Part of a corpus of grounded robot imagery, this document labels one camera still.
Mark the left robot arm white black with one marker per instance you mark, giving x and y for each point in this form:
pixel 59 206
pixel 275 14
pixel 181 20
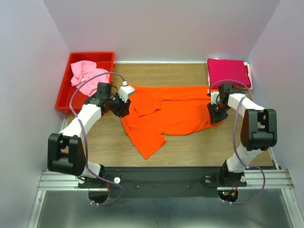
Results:
pixel 68 150

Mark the aluminium rail frame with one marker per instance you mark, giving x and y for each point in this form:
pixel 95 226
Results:
pixel 268 202

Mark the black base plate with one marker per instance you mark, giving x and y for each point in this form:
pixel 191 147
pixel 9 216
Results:
pixel 172 182

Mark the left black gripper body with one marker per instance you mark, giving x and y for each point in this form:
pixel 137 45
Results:
pixel 118 106

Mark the folded light pink shirt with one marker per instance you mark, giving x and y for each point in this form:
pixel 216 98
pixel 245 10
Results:
pixel 248 70

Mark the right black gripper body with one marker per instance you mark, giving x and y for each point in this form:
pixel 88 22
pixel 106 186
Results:
pixel 217 111

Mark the orange t shirt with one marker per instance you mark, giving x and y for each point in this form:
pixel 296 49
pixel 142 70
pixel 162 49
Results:
pixel 155 112

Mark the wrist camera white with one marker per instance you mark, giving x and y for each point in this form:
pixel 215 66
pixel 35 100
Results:
pixel 125 91
pixel 214 97

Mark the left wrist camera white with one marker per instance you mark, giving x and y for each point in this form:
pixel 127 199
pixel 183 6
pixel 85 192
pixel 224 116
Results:
pixel 125 91

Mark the pink t shirt in bin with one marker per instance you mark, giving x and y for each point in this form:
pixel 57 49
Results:
pixel 85 70

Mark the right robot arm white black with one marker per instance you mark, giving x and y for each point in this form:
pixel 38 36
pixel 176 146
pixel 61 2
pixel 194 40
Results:
pixel 258 132

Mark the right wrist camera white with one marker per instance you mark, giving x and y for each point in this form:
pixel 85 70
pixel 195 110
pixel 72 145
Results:
pixel 214 97

